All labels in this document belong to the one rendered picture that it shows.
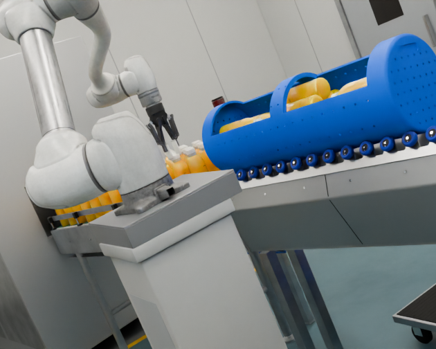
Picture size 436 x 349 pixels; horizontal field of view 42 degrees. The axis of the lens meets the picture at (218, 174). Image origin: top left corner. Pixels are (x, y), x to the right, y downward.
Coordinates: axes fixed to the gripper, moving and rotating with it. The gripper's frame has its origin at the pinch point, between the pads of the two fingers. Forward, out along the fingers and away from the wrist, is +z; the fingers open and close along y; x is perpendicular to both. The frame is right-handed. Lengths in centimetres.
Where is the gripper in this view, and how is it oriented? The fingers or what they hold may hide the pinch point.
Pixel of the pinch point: (172, 149)
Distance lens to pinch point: 241.5
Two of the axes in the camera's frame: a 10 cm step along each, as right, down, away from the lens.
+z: 3.8, 9.1, 1.3
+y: 7.2, -3.9, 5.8
